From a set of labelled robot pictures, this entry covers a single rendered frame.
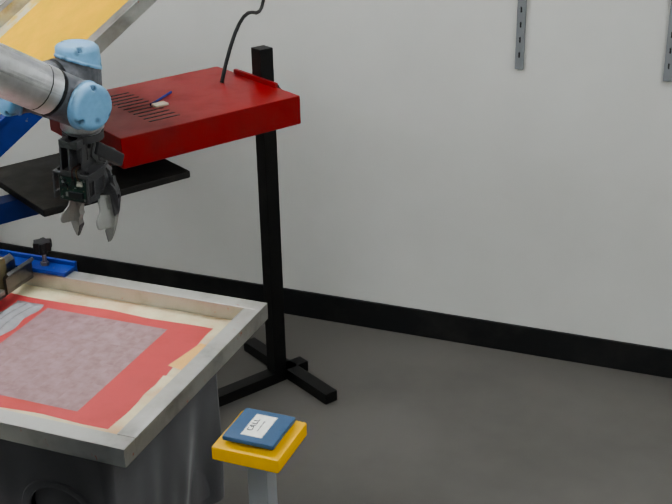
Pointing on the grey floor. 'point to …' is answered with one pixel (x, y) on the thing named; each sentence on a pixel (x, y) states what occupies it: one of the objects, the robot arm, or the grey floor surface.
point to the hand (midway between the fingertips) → (95, 230)
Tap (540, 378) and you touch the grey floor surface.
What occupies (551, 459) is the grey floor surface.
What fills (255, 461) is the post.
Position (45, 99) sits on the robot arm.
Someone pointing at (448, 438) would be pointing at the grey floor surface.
